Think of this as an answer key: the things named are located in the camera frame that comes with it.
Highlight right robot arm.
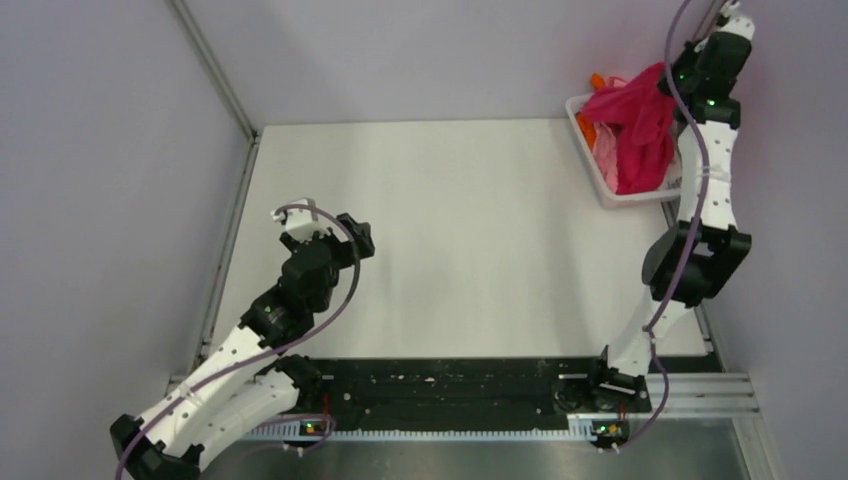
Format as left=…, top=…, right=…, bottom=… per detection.
left=586, top=20, right=754, bottom=412

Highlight grey slotted cable duct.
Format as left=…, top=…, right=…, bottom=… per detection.
left=242, top=417, right=626, bottom=444

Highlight white plastic basket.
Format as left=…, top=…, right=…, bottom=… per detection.
left=564, top=93, right=681, bottom=209

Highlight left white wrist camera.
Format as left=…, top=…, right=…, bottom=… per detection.
left=270, top=197, right=331, bottom=250

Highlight light pink t-shirt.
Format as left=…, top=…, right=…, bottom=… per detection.
left=591, top=123, right=618, bottom=194

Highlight orange t-shirt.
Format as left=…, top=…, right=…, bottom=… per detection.
left=575, top=73, right=607, bottom=150

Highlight aluminium frame profile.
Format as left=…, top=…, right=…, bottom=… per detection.
left=646, top=373, right=761, bottom=419

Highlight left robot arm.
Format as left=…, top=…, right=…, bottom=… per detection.
left=110, top=199, right=376, bottom=479

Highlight magenta t-shirt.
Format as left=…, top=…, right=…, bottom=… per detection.
left=581, top=62, right=675, bottom=195

